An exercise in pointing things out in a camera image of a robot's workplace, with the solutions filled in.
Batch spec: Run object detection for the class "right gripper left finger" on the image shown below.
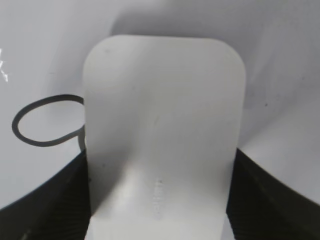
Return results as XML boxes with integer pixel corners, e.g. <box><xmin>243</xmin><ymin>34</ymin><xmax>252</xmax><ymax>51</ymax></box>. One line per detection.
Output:
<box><xmin>0</xmin><ymin>151</ymin><xmax>91</xmax><ymax>240</ymax></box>

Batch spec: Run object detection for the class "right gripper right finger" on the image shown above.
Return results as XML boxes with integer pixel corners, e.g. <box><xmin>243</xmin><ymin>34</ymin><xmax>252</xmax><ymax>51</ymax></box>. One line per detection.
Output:
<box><xmin>226</xmin><ymin>149</ymin><xmax>320</xmax><ymax>240</ymax></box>

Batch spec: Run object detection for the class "white whiteboard eraser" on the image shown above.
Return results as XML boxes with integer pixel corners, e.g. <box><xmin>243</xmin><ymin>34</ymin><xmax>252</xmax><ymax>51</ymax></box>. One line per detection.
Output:
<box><xmin>83</xmin><ymin>35</ymin><xmax>246</xmax><ymax>240</ymax></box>

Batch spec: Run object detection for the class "aluminium framed whiteboard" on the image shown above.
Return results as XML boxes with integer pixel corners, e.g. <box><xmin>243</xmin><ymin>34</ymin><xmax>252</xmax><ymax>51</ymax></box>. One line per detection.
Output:
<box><xmin>0</xmin><ymin>0</ymin><xmax>320</xmax><ymax>207</ymax></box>

